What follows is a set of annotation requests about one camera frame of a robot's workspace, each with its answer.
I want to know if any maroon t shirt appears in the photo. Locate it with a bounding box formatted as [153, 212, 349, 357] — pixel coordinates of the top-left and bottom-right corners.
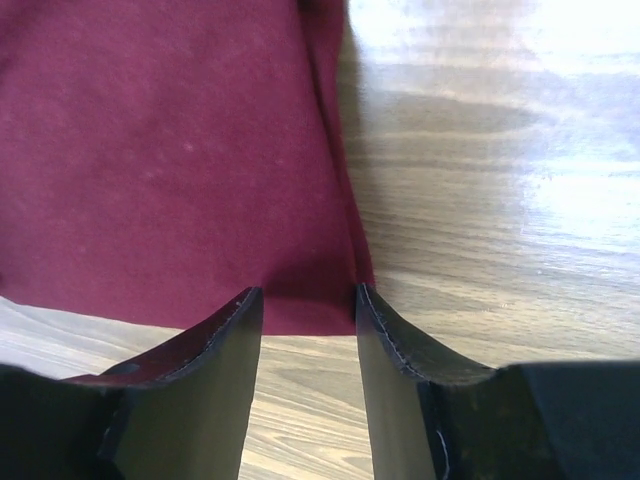
[1, 1, 373, 335]

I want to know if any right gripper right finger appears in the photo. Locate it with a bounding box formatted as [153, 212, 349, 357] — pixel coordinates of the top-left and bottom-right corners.
[356, 285, 639, 479]

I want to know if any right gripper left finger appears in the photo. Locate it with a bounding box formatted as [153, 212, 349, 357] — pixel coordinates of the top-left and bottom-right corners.
[1, 288, 263, 479]

